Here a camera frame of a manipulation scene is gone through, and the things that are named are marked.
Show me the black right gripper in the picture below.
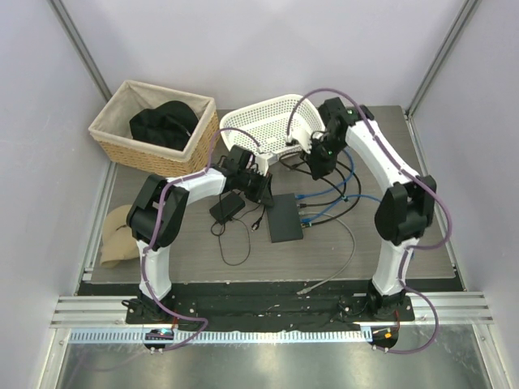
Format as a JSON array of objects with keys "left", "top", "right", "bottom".
[{"left": 300, "top": 133, "right": 348, "bottom": 179}]

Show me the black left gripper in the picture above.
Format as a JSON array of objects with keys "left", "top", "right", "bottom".
[{"left": 236, "top": 169, "right": 274, "bottom": 207}]

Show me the black network switch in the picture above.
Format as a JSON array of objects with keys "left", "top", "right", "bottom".
[{"left": 267, "top": 194, "right": 303, "bottom": 243}]

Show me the black ethernet cable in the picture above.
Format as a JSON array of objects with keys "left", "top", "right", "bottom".
[{"left": 279, "top": 156, "right": 362, "bottom": 218}]

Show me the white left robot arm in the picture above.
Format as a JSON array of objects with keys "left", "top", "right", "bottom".
[{"left": 127, "top": 146, "right": 273, "bottom": 323}]

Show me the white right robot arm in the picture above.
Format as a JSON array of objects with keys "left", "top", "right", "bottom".
[{"left": 281, "top": 92, "right": 438, "bottom": 320}]

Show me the black power adapter brick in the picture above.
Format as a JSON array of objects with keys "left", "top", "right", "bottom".
[{"left": 209, "top": 191, "right": 245, "bottom": 225}]

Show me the white perforated plastic basket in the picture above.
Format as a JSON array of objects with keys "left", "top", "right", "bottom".
[{"left": 220, "top": 94, "right": 324, "bottom": 156}]

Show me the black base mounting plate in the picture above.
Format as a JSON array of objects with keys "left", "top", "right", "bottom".
[{"left": 124, "top": 293, "right": 415, "bottom": 325}]

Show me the black cap in basket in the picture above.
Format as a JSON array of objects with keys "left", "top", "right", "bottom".
[{"left": 129, "top": 100, "right": 199, "bottom": 152}]

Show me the wicker basket with liner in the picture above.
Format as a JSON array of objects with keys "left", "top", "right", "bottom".
[{"left": 88, "top": 80, "right": 218, "bottom": 177}]

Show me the beige cap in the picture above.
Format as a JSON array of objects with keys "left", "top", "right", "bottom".
[{"left": 100, "top": 204, "right": 139, "bottom": 268}]

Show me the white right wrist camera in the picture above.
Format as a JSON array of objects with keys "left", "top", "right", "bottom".
[{"left": 285, "top": 130, "right": 311, "bottom": 154}]

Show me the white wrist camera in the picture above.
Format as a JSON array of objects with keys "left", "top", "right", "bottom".
[
  {"left": 255, "top": 152, "right": 279, "bottom": 176},
  {"left": 285, "top": 130, "right": 311, "bottom": 154}
]

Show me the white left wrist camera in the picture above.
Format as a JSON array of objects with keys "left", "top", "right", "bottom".
[{"left": 255, "top": 152, "right": 279, "bottom": 176}]

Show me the thin black adapter cord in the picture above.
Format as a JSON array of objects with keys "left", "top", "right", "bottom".
[{"left": 209, "top": 194, "right": 271, "bottom": 267}]

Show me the grey ethernet cable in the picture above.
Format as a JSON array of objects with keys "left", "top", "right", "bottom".
[{"left": 296, "top": 210, "right": 357, "bottom": 294}]

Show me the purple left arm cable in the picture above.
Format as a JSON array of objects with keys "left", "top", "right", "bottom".
[{"left": 139, "top": 127, "right": 264, "bottom": 353}]

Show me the aluminium front rail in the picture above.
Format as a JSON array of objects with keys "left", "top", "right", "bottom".
[{"left": 51, "top": 292, "right": 494, "bottom": 344}]

